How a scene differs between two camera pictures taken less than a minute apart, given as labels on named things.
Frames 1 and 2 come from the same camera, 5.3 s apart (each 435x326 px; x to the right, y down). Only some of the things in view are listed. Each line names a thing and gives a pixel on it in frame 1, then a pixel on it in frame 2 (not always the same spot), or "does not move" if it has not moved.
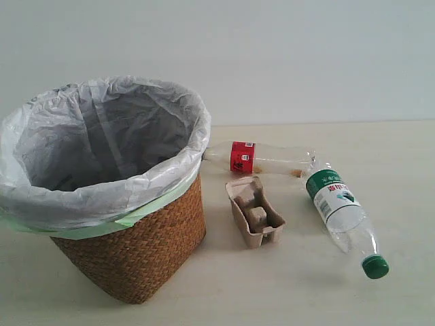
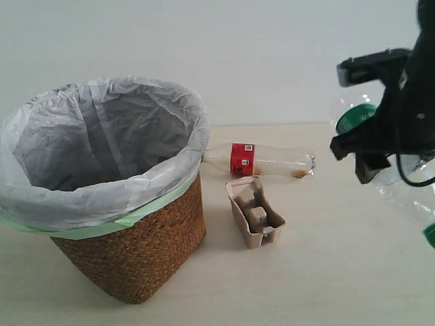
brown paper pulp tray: (257, 215) does not move
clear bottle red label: (242, 157) does not move
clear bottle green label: (345, 219) to (347, 113)
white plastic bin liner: (98, 154) does not move
